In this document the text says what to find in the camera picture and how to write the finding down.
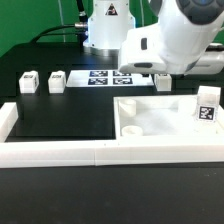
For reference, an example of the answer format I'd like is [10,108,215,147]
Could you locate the white U-shaped obstacle fence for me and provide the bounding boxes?
[0,102,224,168]

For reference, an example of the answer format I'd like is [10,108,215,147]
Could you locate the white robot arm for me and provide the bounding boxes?
[83,0,224,74]

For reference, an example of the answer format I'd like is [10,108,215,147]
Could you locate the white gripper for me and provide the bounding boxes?
[118,26,224,75]

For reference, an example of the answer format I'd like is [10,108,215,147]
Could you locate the white marker sheet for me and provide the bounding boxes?
[66,70,154,88]

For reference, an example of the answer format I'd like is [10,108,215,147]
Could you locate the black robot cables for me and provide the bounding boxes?
[30,0,90,44]

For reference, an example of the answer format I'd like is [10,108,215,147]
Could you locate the white square table top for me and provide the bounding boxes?
[114,95,224,139]

